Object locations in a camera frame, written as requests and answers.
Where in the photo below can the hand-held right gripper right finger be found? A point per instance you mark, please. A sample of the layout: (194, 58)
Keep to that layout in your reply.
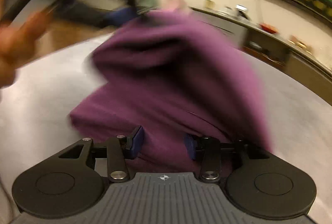
(190, 147)

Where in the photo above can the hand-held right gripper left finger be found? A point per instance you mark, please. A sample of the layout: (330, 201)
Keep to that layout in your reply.
(136, 143)

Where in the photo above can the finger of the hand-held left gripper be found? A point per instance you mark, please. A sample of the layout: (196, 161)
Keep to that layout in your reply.
(122, 15)

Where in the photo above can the purple fleece pants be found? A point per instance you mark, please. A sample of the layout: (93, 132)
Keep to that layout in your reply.
(176, 79)

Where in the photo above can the person's left hand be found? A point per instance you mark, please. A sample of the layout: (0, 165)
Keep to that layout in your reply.
(13, 45)

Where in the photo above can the green plastic child chair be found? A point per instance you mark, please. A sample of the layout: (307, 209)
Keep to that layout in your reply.
(150, 0)

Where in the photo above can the pink plastic child chair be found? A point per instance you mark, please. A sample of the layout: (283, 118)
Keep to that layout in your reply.
(176, 1)

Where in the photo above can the yellow cup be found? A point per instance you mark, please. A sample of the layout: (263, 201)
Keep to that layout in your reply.
(208, 3)

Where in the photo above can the long grey sideboard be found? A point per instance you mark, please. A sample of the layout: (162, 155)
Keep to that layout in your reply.
(272, 45)

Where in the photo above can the red fruit plate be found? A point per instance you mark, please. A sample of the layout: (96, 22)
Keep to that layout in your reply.
(268, 27)

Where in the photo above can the small golden jar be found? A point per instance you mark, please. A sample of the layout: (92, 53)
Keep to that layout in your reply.
(293, 40)

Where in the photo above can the large golden jar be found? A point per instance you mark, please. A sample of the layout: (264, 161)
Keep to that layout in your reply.
(301, 44)

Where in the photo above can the black camera device on stand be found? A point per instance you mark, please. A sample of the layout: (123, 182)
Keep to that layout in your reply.
(241, 10)

